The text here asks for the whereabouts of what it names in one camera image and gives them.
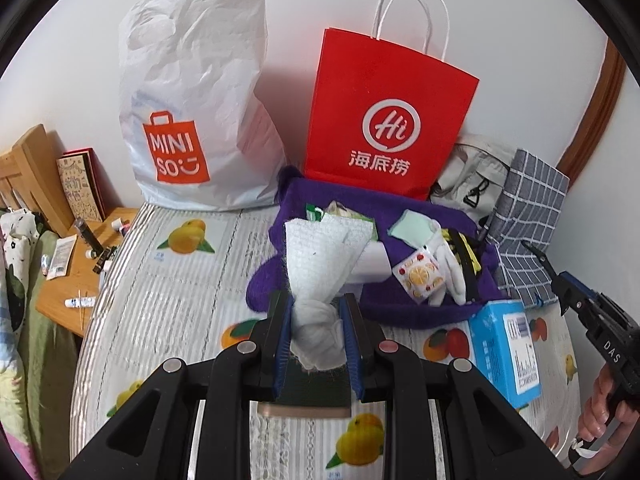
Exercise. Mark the black bottle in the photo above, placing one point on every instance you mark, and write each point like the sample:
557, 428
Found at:
89, 235

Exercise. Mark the green tissue pack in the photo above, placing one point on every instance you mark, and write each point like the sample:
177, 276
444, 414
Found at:
314, 214

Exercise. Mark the fruit print tablecloth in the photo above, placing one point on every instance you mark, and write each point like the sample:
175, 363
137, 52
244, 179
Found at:
175, 300

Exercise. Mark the white folded tissue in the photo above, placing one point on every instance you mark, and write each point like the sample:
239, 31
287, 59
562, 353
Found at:
375, 262

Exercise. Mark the light green cloth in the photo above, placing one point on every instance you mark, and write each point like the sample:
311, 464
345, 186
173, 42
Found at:
445, 260

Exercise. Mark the purple fuzzy fabric tray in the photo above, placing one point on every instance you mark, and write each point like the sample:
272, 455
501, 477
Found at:
390, 305

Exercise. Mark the yellow pouch with black stripes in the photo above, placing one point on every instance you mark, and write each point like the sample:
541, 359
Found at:
472, 260

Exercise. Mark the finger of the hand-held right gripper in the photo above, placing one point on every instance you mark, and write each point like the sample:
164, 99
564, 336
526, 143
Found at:
542, 262
575, 292

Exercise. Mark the blue tissue pack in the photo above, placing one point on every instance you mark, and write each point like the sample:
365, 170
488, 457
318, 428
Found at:
500, 350

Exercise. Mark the wooden bedside table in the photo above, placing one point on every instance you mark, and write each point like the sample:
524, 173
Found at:
85, 275

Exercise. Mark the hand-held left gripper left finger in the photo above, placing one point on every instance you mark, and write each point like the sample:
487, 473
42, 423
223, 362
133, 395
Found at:
284, 340

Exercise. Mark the white flat packet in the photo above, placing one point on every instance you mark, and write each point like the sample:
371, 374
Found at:
62, 257

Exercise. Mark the fruit print wipe packet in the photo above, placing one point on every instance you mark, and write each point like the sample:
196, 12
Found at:
420, 275

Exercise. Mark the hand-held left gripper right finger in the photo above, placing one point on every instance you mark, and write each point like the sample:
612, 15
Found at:
350, 345

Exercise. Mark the beige fabric bag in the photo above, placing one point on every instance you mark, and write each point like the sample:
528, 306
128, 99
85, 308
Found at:
470, 170

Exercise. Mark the wooden headboard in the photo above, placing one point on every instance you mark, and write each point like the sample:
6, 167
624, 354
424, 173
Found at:
35, 175

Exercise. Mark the white textured cloth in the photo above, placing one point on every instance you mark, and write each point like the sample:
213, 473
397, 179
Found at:
310, 260

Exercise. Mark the white plastic shopping bag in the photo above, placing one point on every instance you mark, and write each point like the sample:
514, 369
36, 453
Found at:
200, 85

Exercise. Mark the brown wooden door frame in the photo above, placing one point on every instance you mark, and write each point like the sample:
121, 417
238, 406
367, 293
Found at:
595, 115

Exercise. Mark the floral bedding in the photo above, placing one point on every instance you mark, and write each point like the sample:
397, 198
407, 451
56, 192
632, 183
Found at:
30, 335

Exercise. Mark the grey checked cushion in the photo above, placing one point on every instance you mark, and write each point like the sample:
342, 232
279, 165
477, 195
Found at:
530, 200

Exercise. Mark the white printed tube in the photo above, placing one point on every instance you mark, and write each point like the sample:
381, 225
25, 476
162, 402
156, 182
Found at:
80, 302

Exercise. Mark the red paper bag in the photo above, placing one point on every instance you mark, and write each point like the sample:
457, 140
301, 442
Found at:
390, 85

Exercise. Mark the patterned brown notebook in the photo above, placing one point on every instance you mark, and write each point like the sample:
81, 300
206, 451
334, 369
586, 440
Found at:
80, 187

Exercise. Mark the pale green-edged packet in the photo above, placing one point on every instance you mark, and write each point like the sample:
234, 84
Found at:
345, 210

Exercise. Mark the person's right hand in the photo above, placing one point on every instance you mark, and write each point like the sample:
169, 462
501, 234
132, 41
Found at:
597, 410

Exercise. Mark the red book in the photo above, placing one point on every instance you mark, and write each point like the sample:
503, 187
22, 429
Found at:
96, 175

